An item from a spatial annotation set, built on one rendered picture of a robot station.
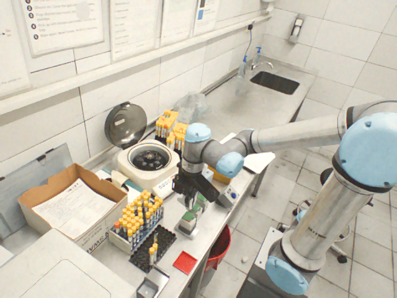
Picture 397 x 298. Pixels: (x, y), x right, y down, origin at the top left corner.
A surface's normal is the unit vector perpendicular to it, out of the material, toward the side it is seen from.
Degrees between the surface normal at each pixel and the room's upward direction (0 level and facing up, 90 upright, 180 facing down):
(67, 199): 1
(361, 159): 80
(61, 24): 92
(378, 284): 0
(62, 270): 0
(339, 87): 90
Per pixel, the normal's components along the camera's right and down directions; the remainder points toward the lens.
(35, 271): 0.14, -0.78
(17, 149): 0.86, 0.40
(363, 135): -0.59, 0.27
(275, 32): -0.50, 0.47
